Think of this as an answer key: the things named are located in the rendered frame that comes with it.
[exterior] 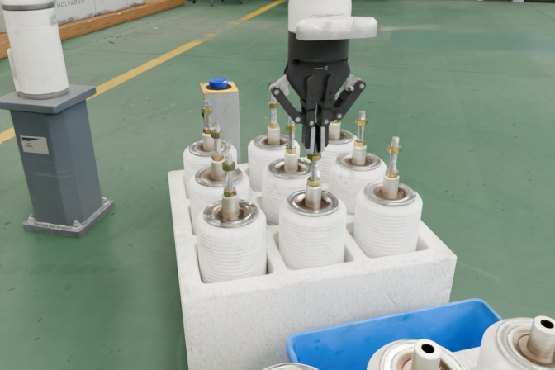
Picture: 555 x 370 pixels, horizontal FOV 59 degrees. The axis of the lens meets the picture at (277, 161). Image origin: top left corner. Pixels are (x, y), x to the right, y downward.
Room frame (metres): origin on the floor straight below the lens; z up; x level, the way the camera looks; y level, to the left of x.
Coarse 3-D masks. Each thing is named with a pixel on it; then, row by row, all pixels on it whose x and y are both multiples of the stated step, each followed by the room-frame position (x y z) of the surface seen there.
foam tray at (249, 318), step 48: (192, 240) 0.62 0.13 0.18; (432, 240) 0.62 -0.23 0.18; (192, 288) 0.51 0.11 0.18; (240, 288) 0.51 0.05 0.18; (288, 288) 0.52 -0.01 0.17; (336, 288) 0.54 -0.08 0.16; (384, 288) 0.56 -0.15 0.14; (432, 288) 0.57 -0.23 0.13; (192, 336) 0.49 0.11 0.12; (240, 336) 0.50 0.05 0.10; (288, 336) 0.52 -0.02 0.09
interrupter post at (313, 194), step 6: (306, 186) 0.61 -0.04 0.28; (318, 186) 0.60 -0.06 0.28; (306, 192) 0.60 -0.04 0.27; (312, 192) 0.60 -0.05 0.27; (318, 192) 0.60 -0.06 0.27; (306, 198) 0.60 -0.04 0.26; (312, 198) 0.60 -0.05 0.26; (318, 198) 0.60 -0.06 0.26; (306, 204) 0.60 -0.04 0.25; (312, 204) 0.60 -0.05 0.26; (318, 204) 0.60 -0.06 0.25
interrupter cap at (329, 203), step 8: (296, 192) 0.64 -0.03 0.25; (304, 192) 0.64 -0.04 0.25; (328, 192) 0.63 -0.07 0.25; (288, 200) 0.61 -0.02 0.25; (296, 200) 0.62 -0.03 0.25; (304, 200) 0.62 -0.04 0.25; (320, 200) 0.62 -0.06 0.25; (328, 200) 0.61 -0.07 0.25; (336, 200) 0.61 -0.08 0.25; (288, 208) 0.59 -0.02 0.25; (296, 208) 0.59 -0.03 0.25; (304, 208) 0.59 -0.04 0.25; (312, 208) 0.60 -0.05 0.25; (320, 208) 0.59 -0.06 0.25; (328, 208) 0.59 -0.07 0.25; (336, 208) 0.59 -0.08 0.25; (312, 216) 0.57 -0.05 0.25; (320, 216) 0.57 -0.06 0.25
